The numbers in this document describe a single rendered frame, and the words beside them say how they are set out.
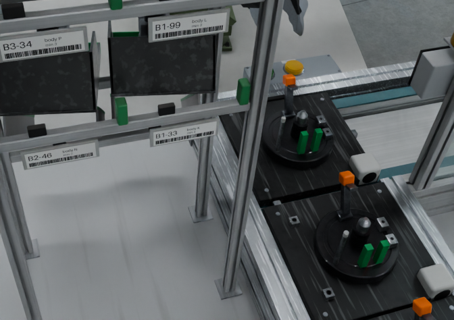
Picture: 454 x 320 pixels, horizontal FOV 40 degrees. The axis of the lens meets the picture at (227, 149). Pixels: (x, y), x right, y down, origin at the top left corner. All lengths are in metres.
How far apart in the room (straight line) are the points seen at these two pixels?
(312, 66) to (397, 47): 1.83
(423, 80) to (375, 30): 2.26
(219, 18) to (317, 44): 1.00
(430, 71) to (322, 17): 0.76
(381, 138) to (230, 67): 0.42
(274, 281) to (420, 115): 0.58
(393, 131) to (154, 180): 0.51
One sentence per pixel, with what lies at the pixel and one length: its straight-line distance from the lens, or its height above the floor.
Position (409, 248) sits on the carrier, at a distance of 1.12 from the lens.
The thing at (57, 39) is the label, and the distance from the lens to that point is 0.65.
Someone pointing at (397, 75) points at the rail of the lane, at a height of 0.96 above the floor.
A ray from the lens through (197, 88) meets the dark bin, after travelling 0.80.
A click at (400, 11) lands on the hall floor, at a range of 3.50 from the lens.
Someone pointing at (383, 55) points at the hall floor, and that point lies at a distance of 3.16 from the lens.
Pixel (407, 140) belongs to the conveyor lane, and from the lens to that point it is 1.38.
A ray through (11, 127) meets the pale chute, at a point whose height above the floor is 1.17.
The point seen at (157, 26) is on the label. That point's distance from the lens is 0.67.
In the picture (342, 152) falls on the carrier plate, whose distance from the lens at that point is 1.23.
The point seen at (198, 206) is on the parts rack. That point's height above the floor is 0.90.
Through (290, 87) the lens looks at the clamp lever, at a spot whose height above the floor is 1.07.
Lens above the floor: 1.84
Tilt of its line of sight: 47 degrees down
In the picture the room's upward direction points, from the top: 7 degrees clockwise
